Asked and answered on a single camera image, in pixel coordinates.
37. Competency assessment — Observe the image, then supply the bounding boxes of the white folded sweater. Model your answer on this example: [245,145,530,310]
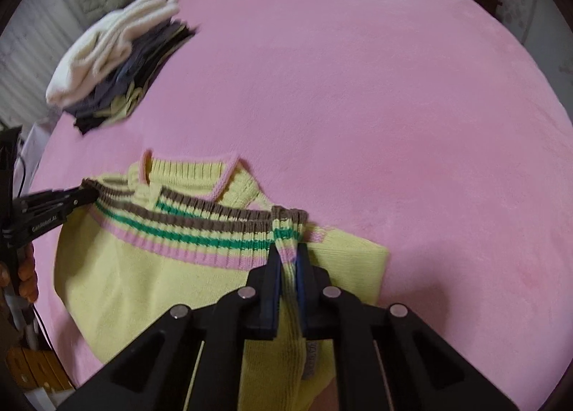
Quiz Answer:
[45,0,179,110]

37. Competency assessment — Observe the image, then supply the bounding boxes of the pink bed sheet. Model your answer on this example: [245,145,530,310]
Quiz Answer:
[33,0,572,410]

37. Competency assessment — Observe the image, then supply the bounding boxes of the white curtain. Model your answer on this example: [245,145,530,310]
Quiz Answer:
[1,0,87,128]

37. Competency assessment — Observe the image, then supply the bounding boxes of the person's left hand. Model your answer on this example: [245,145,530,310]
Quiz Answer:
[18,243,39,303]

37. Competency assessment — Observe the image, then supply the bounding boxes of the dark grey folded clothes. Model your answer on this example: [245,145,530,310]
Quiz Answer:
[64,20,196,135]

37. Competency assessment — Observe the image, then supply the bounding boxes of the yellow striped knit cardigan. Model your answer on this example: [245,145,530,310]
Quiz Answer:
[53,155,389,410]

